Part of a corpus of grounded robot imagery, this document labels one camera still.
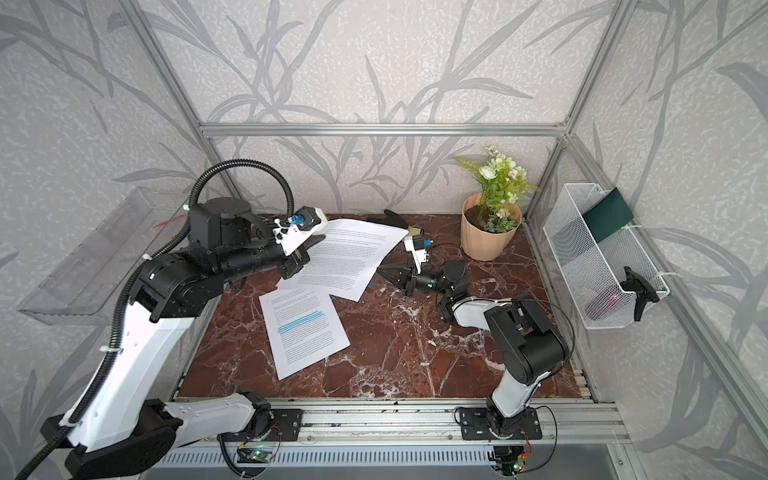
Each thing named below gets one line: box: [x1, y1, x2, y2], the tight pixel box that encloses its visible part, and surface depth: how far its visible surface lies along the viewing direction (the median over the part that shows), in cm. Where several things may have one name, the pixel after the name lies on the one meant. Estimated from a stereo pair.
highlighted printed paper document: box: [259, 289, 351, 381], surface depth 93 cm
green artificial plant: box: [454, 146, 542, 233], surface depth 95 cm
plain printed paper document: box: [276, 220, 409, 302], surface depth 70 cm
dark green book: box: [582, 187, 634, 244], surface depth 72 cm
